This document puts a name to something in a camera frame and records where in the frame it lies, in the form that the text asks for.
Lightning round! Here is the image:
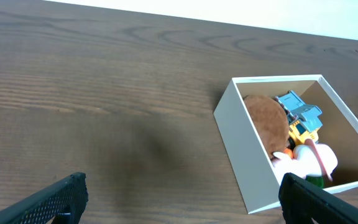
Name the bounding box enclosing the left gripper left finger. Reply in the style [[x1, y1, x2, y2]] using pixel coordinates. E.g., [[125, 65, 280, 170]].
[[0, 172, 88, 224]]

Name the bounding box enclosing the yellow grey toy truck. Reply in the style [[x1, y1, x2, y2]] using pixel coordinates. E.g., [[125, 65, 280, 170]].
[[274, 90, 323, 149]]

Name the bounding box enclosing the green round toy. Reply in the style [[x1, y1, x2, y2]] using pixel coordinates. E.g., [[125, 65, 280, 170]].
[[306, 175, 324, 189]]

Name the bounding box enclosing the pink white duck toy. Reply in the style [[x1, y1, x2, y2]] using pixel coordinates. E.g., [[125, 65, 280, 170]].
[[271, 139, 338, 183]]

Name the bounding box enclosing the white cardboard box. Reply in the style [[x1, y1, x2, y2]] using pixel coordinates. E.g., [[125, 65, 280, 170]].
[[214, 75, 358, 214]]

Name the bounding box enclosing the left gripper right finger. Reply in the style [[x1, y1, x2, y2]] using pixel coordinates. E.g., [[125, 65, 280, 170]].
[[278, 173, 358, 224]]

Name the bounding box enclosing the brown plush toy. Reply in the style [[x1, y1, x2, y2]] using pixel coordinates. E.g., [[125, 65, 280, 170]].
[[243, 95, 289, 159]]

